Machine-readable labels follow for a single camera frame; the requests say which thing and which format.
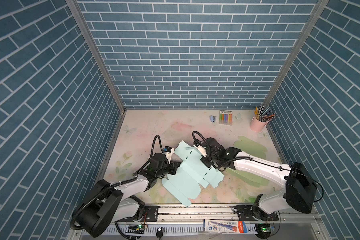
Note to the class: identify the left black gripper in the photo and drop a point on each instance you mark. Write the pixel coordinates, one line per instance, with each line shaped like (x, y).
(173, 167)

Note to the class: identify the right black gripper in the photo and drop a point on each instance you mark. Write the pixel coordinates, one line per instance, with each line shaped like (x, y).
(203, 160)

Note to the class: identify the light blue paper box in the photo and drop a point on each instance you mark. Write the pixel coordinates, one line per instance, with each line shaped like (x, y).
(185, 185)

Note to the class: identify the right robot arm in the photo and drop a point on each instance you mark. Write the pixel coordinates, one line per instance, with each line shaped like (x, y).
(297, 187)

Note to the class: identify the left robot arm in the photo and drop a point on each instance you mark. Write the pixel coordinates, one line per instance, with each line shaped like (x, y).
(107, 203)

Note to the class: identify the coloured marker pack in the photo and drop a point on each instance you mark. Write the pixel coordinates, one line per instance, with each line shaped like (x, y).
(225, 117)

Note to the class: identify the pink pencil cup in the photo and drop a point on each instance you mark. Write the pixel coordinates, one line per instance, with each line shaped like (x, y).
(257, 126)

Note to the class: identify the red white blue package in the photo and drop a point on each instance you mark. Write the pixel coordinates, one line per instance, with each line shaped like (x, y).
(219, 226)

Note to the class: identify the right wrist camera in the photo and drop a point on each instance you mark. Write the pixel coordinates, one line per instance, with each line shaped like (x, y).
(201, 150)

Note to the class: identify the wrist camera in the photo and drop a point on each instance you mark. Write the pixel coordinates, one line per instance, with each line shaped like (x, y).
(168, 151)
(201, 150)

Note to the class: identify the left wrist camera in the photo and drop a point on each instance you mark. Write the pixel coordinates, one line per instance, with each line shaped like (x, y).
(168, 151)

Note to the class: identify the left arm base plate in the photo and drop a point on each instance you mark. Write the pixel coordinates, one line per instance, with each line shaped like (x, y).
(146, 215)

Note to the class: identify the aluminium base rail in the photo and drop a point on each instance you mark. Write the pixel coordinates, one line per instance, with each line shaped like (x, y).
(178, 220)

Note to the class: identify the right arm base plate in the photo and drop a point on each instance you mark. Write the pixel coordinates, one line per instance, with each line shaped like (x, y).
(246, 213)

